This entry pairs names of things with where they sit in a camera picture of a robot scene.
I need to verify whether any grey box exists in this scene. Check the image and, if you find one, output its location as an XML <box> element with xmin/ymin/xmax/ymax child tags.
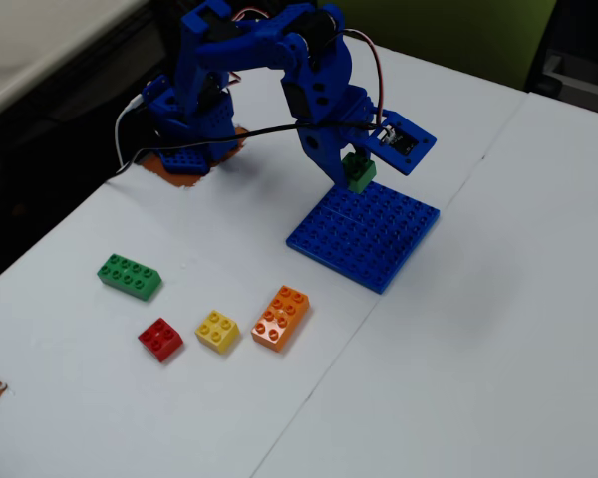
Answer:
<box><xmin>541</xmin><ymin>49</ymin><xmax>598</xmax><ymax>120</ymax></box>

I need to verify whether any orange 2x4 block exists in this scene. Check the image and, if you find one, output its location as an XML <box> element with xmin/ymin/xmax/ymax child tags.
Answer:
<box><xmin>250</xmin><ymin>284</ymin><xmax>311</xmax><ymax>354</ymax></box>

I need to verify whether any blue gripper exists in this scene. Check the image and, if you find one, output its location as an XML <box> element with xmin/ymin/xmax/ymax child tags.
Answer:
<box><xmin>298</xmin><ymin>84</ymin><xmax>383</xmax><ymax>191</ymax></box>

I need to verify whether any yellow 2x2 block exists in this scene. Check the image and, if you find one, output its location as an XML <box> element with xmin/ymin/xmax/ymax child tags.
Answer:
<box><xmin>194</xmin><ymin>310</ymin><xmax>241</xmax><ymax>355</ymax></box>

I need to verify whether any wrist camera in blue mount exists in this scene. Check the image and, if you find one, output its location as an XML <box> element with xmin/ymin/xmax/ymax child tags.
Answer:
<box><xmin>363</xmin><ymin>109</ymin><xmax>438</xmax><ymax>177</ymax></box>

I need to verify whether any green 2x4 block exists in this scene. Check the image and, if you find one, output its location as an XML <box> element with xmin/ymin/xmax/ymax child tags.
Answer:
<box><xmin>97</xmin><ymin>253</ymin><xmax>163</xmax><ymax>303</ymax></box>

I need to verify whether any blue 8x8 baseplate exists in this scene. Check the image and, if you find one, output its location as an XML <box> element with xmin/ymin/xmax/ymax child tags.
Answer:
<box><xmin>285</xmin><ymin>179</ymin><xmax>441</xmax><ymax>296</ymax></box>

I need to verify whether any red white servo wire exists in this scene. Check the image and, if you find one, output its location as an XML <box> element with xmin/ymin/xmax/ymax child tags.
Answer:
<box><xmin>341</xmin><ymin>28</ymin><xmax>386</xmax><ymax>129</ymax></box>

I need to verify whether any black cable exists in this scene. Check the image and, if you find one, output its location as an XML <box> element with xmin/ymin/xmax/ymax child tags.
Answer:
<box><xmin>115</xmin><ymin>120</ymin><xmax>380</xmax><ymax>177</ymax></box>

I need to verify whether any green chair back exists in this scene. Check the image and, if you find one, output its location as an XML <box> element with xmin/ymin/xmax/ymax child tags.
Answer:
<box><xmin>336</xmin><ymin>0</ymin><xmax>559</xmax><ymax>93</ymax></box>

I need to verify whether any white foam board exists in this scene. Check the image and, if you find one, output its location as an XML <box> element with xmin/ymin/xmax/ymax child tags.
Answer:
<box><xmin>0</xmin><ymin>34</ymin><xmax>529</xmax><ymax>478</ymax></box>
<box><xmin>251</xmin><ymin>92</ymin><xmax>598</xmax><ymax>478</ymax></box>

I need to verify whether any red 2x2 block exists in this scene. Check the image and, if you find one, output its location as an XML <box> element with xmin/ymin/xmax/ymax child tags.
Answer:
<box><xmin>138</xmin><ymin>317</ymin><xmax>184</xmax><ymax>363</ymax></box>

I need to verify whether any white cable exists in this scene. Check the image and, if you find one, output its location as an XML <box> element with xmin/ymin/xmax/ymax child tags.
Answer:
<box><xmin>114</xmin><ymin>97</ymin><xmax>149</xmax><ymax>176</ymax></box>

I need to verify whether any green 2x2 block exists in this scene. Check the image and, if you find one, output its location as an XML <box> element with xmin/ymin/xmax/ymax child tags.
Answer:
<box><xmin>339</xmin><ymin>151</ymin><xmax>378</xmax><ymax>194</ymax></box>

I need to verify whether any white background table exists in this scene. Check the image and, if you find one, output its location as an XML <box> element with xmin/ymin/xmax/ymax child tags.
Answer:
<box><xmin>0</xmin><ymin>0</ymin><xmax>150</xmax><ymax>126</ymax></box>

